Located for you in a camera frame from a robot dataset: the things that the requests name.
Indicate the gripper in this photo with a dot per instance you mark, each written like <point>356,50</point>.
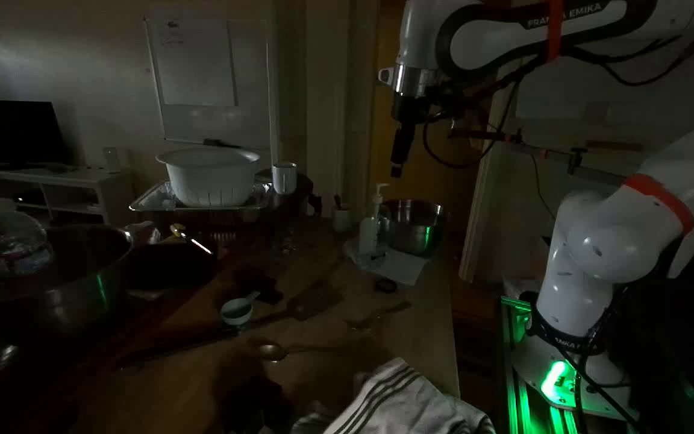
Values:
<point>406,111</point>

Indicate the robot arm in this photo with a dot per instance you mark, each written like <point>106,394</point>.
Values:
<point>600,241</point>

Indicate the dark square dish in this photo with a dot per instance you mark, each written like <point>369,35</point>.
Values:
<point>169,265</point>

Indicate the small steel bowl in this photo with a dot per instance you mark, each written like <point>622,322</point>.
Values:
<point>413,232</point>

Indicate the white pump soap bottle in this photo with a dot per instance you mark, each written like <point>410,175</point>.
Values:
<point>368,232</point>

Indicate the white cup with utensils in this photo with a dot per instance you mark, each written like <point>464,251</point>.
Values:
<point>341,220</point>

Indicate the white mug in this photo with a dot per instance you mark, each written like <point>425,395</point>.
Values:
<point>284,178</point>

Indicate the metal rod with clamps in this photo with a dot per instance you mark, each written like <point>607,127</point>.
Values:
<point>555,155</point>

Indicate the white paper napkin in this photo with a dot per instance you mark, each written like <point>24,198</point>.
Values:
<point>404,268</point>

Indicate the small black round lid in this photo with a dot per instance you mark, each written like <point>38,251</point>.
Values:
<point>385,286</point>

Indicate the whiteboard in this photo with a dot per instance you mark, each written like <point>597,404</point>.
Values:
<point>208,72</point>

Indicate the white plastic colander bowl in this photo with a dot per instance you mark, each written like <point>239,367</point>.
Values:
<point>209,175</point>

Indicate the wooden spatula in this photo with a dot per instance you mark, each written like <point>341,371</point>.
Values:
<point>317,301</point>

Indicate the dark long spoon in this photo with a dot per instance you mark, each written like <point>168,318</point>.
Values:
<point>362,322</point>

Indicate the gold spoon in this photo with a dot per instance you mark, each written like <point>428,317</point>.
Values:
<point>179,231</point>

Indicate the aluminium foil tray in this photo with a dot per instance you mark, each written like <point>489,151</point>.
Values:
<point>148,202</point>

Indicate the metal spoon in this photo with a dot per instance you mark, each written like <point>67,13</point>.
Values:
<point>271,351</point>

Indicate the grey striped towel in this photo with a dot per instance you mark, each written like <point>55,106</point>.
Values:
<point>401,401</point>

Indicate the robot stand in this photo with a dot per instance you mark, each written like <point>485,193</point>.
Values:
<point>518,386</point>

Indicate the white shelf unit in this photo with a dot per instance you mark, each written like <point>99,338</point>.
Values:
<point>82,178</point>

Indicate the large steel mixing bowl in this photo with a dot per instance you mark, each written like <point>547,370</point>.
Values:
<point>76,289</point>

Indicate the black monitor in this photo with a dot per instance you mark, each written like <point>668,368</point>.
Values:
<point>9,132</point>

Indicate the clear plastic water bottle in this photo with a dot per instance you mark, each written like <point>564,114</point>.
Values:
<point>12,241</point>

